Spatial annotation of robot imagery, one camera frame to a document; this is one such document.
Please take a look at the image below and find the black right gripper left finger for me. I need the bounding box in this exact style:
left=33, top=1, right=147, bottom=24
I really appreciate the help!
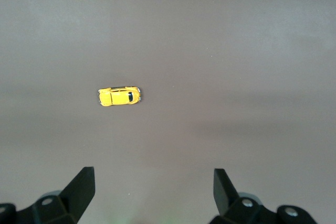
left=0, top=166, right=96, bottom=224

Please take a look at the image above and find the yellow beetle toy car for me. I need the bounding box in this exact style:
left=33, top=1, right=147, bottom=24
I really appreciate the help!
left=97, top=85, right=143, bottom=108

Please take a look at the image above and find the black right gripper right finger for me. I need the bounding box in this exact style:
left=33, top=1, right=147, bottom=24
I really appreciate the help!
left=208, top=168, right=317, bottom=224

